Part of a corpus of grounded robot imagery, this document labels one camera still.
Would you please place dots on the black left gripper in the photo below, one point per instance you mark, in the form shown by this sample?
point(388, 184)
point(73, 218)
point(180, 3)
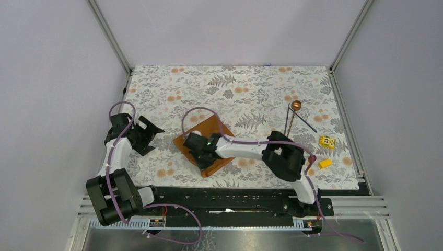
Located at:
point(149, 133)

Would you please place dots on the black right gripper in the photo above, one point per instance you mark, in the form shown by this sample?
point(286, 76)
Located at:
point(202, 165)

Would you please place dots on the orange cloth napkin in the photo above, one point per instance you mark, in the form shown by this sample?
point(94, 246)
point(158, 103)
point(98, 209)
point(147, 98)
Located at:
point(205, 128)

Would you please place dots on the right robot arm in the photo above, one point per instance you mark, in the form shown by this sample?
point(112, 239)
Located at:
point(281, 155)

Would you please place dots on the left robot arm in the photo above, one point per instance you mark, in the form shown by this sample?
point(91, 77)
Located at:
point(113, 195)

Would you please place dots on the floral tablecloth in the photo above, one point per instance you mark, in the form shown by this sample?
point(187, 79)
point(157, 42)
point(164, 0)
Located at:
point(252, 102)

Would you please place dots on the dark metal utensil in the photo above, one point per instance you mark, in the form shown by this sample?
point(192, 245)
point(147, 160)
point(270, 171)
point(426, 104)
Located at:
point(306, 123)
point(287, 119)

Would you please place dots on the brown round disc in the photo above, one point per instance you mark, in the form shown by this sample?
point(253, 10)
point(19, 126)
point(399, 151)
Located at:
point(312, 158)

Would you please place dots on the small yellow toy block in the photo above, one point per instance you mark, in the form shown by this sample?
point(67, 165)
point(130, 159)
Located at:
point(327, 142)

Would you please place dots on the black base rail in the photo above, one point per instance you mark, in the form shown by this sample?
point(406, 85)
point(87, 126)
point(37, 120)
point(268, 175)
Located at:
point(226, 207)

